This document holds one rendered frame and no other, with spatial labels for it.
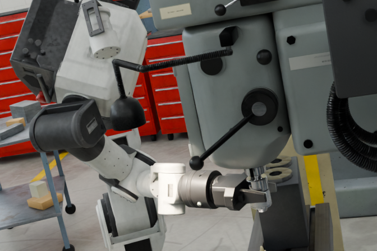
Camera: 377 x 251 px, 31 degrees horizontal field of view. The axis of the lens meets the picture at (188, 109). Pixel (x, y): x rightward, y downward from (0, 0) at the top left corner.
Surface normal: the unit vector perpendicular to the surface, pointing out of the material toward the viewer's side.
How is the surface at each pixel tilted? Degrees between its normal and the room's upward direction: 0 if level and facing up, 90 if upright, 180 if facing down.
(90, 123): 88
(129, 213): 81
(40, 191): 90
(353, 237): 0
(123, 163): 107
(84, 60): 58
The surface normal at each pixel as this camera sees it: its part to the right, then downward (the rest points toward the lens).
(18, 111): -0.72, 0.30
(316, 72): -0.18, 0.28
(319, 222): -0.19, -0.95
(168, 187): -0.55, -0.05
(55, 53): 0.07, -0.33
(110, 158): 0.76, 0.30
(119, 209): 0.17, 0.04
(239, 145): -0.11, 0.56
